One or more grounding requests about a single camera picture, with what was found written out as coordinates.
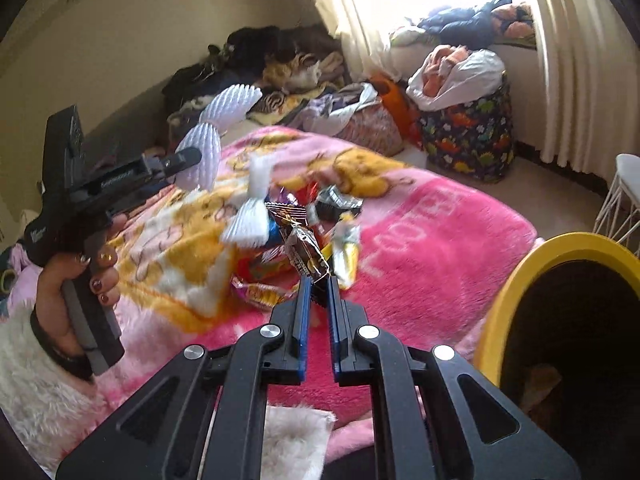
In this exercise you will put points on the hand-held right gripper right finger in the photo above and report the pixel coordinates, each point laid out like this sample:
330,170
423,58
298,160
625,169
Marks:
334,330

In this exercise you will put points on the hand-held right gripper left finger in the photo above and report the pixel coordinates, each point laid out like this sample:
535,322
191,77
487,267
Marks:
301,325

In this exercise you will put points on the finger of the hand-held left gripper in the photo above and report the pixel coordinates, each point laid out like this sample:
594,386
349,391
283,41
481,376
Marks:
175,162

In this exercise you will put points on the white foam fruit net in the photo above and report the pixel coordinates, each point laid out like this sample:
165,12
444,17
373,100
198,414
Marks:
246,222
202,150
232,102
260,176

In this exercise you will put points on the yellow and orange wrapper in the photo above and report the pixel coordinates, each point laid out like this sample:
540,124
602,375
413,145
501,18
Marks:
255,292

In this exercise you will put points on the silver and gold snack wrapper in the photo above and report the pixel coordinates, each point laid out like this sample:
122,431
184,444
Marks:
305,250

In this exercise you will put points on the yellow plastic bin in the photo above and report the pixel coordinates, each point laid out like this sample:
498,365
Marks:
510,280

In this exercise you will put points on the person's left forearm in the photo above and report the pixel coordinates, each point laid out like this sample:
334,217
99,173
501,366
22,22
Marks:
30,390

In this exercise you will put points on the person's left hand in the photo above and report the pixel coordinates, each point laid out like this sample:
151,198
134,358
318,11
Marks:
52,305

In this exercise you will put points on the red candy tube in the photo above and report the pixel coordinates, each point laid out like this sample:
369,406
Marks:
257,266

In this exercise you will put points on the yellow and white wrapper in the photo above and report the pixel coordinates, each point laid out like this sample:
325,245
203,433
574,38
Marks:
346,255

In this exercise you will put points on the blue wrapper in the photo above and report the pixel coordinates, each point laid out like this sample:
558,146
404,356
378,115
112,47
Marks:
274,234

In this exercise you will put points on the floral patterned cloth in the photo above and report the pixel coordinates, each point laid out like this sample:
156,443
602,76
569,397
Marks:
10,275

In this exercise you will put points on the brown and gold wrapper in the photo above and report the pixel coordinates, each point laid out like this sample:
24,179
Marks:
285,214

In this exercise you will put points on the white fluffy cloth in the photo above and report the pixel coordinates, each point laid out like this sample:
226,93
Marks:
292,440

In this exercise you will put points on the purple foil wrapper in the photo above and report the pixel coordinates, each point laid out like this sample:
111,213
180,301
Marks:
286,195

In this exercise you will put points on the black and silver wrapper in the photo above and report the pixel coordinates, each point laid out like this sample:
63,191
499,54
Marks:
337,202

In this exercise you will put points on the pink printed blanket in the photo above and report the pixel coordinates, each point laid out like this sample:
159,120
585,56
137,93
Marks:
430,240

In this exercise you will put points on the pile of dark clothes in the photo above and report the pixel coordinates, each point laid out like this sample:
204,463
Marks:
260,47

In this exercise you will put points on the black wrist band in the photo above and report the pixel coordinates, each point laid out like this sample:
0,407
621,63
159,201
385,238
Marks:
45,346

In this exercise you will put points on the floral fabric bag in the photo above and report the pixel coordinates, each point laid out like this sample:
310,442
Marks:
372,127

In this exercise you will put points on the orange cloth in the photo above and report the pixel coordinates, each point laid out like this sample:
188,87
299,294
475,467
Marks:
395,105

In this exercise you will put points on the cream curtain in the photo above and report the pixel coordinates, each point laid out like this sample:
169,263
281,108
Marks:
580,60
350,15

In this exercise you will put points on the dinosaur print fabric basket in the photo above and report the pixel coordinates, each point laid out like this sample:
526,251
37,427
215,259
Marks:
467,135

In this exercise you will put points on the white plastic bag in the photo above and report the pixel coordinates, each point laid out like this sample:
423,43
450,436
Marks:
475,72

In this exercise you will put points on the pile of clothes on windowsill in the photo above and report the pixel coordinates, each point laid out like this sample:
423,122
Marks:
465,17

